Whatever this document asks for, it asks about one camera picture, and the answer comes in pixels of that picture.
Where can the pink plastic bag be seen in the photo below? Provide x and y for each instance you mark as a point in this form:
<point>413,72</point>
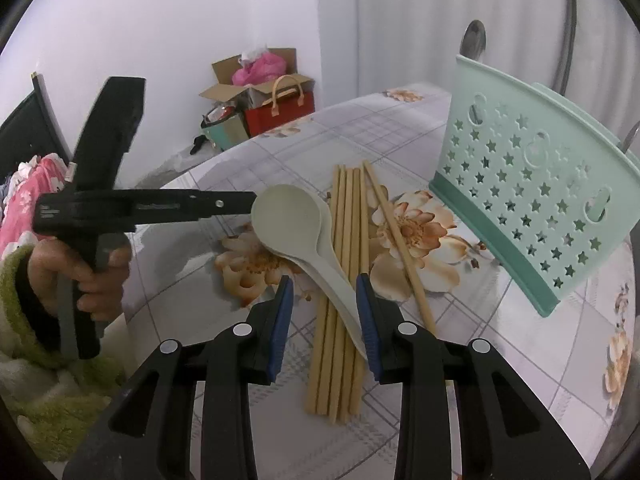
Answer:
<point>260,67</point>

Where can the red gift bag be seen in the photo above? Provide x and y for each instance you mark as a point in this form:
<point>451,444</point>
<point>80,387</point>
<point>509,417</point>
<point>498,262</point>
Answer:
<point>285,110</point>

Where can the beige plastic spoon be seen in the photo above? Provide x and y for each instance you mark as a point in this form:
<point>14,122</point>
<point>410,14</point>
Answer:
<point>285,217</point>

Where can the white plastic spoon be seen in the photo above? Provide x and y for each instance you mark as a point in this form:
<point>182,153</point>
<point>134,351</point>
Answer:
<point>350,332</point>

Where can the cardboard box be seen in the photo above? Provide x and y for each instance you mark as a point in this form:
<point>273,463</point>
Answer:
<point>225,80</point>

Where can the mint green utensil holder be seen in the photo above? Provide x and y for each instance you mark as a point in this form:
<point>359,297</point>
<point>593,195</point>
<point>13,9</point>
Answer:
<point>525,200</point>

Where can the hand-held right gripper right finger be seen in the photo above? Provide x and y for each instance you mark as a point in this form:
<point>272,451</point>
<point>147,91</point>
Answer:
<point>369,325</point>

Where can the metal spoon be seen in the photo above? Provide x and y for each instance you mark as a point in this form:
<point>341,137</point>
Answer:
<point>474,37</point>

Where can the pink floral blanket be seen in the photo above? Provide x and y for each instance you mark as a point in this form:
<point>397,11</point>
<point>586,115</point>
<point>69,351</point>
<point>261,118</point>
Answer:
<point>25,210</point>

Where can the person's left hand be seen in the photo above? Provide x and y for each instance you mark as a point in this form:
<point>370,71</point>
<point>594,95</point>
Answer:
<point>112,280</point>

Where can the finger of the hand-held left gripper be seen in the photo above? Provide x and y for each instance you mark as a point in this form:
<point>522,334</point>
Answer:
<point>200,205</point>

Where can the floral tablecloth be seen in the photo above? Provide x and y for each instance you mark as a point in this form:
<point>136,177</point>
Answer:
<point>475,360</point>

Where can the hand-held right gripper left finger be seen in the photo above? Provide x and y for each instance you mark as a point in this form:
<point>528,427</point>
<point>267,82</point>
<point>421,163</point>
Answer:
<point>282,330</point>

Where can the small black object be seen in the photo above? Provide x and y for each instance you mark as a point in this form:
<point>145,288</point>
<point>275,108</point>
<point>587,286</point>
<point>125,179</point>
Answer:
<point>198,145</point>

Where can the black headboard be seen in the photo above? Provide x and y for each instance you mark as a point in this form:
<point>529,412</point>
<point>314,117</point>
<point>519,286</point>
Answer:
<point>30,125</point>

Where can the teal box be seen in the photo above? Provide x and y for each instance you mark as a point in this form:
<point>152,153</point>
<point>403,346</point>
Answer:
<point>227,130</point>

